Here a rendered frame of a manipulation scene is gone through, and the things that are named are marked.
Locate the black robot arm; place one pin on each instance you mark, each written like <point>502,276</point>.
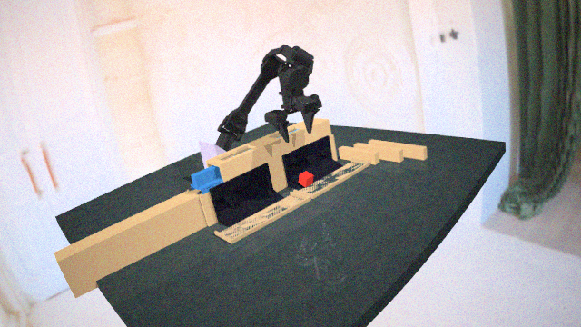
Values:
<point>295,76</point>

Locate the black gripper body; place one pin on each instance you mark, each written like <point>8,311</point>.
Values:
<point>278,116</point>

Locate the small red block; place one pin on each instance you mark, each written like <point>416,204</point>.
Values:
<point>306,179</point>

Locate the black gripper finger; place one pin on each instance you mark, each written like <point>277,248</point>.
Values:
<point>308,120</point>
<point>282,129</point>

